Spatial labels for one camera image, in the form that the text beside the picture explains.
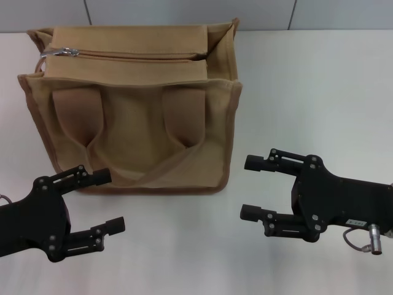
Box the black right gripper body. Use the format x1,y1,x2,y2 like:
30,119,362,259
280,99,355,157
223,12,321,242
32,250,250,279
291,155,393,244

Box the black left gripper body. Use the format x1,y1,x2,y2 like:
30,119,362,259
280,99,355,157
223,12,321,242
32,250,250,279
0,176,74,262

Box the khaki canvas food bag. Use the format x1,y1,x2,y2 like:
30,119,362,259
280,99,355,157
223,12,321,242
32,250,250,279
17,17,245,196

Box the silver metal zipper pull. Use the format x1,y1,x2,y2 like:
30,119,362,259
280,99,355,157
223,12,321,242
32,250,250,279
39,47,80,58

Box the gray cable with silver connectors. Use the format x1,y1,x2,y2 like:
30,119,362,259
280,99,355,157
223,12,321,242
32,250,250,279
343,223,385,256

